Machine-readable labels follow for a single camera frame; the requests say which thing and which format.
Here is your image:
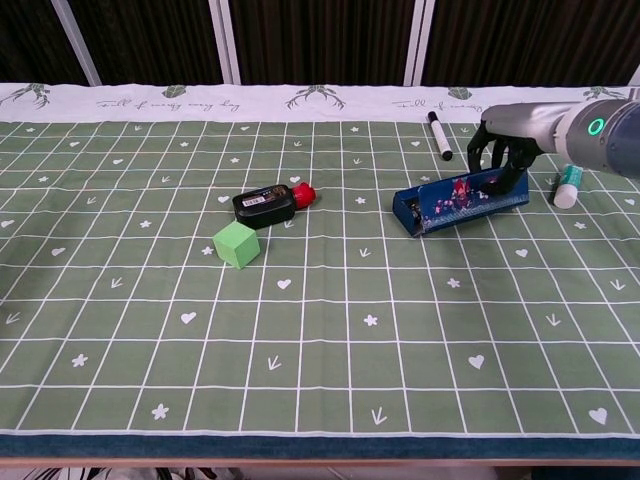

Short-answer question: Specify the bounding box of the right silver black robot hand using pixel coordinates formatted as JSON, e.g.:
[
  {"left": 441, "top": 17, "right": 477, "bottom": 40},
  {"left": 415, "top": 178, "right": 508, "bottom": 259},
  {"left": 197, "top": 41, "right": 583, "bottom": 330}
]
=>
[{"left": 467, "top": 102, "right": 576, "bottom": 196}]

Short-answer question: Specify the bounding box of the grey glasses case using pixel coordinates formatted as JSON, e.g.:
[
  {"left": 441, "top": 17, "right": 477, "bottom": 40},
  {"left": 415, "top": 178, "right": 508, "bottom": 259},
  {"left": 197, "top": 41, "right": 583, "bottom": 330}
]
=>
[{"left": 392, "top": 168, "right": 530, "bottom": 239}]

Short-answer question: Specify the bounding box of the white green glue stick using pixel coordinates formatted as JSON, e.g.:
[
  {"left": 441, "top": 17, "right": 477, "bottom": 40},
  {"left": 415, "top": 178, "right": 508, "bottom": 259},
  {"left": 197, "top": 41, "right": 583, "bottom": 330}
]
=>
[{"left": 552, "top": 163, "right": 585, "bottom": 209}]

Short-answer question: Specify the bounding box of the white marker with black cap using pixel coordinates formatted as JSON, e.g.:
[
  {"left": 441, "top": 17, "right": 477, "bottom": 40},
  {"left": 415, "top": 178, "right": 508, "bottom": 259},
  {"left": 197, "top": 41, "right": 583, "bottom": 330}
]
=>
[{"left": 426, "top": 110, "right": 455, "bottom": 161}]

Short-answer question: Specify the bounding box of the black red small device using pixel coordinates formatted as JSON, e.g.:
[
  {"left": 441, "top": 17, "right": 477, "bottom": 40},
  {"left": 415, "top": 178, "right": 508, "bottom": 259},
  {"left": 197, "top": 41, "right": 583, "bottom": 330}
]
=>
[{"left": 232, "top": 182, "right": 318, "bottom": 230}]

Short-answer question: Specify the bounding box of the green cube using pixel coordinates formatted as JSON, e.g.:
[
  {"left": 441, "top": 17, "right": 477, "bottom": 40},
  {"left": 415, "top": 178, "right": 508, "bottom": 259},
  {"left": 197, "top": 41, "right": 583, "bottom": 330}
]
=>
[{"left": 212, "top": 221, "right": 262, "bottom": 271}]

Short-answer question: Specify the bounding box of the green grid tablecloth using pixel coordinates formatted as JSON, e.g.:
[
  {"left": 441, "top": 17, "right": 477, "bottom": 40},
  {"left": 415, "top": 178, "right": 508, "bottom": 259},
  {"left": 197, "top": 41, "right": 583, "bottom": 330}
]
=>
[{"left": 0, "top": 82, "right": 640, "bottom": 439}]

